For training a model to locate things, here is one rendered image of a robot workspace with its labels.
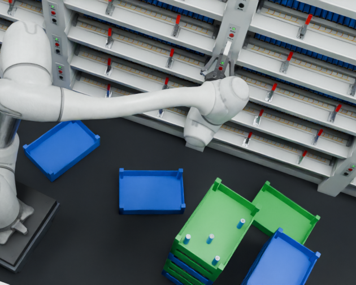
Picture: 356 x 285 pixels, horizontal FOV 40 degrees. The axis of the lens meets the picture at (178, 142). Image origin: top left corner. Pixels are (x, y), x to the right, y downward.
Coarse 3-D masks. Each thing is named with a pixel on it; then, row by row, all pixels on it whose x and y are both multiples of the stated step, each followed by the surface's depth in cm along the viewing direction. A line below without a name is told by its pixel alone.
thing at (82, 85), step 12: (84, 72) 236; (72, 84) 235; (84, 84) 238; (96, 84) 237; (108, 84) 230; (120, 84) 237; (96, 96) 237; (108, 96) 235; (120, 96) 237; (168, 108) 236; (180, 108) 234; (168, 120) 235; (180, 120) 235
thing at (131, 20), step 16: (64, 0) 188; (80, 0) 189; (96, 16) 191; (112, 16) 188; (128, 16) 188; (144, 16) 188; (144, 32) 190; (160, 32) 187; (192, 32) 187; (208, 32) 187; (192, 48) 189; (208, 48) 186
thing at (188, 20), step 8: (120, 0) 187; (128, 0) 186; (136, 0) 186; (144, 8) 188; (152, 8) 186; (160, 8) 186; (160, 16) 187; (168, 16) 187; (176, 16) 186; (184, 16) 186; (192, 24) 186; (200, 24) 185; (208, 24) 185
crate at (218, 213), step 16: (208, 192) 187; (224, 192) 193; (208, 208) 190; (224, 208) 190; (240, 208) 191; (256, 208) 184; (192, 224) 185; (208, 224) 186; (224, 224) 187; (176, 240) 175; (192, 240) 182; (224, 240) 184; (240, 240) 179; (192, 256) 177; (208, 256) 180; (224, 256) 181
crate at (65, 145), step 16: (64, 128) 244; (80, 128) 245; (32, 144) 233; (48, 144) 239; (64, 144) 240; (80, 144) 241; (96, 144) 239; (32, 160) 231; (48, 160) 234; (64, 160) 236; (48, 176) 228
